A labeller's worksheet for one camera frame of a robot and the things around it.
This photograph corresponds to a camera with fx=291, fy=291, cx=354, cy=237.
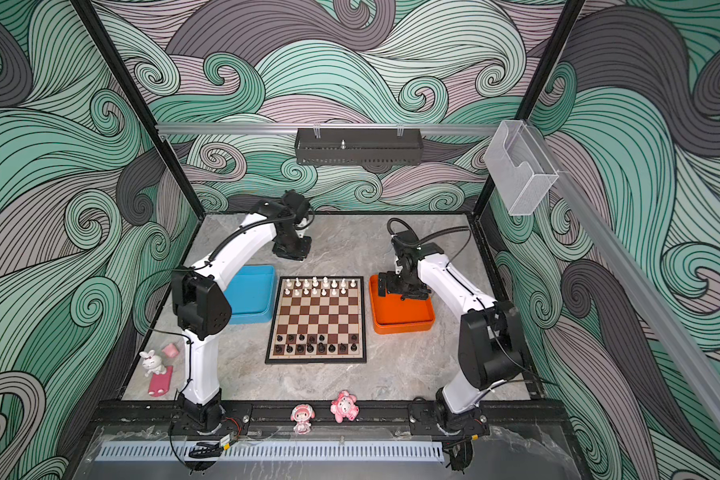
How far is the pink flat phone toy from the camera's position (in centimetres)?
78

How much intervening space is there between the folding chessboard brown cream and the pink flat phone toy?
269mm

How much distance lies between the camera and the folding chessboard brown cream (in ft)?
2.78
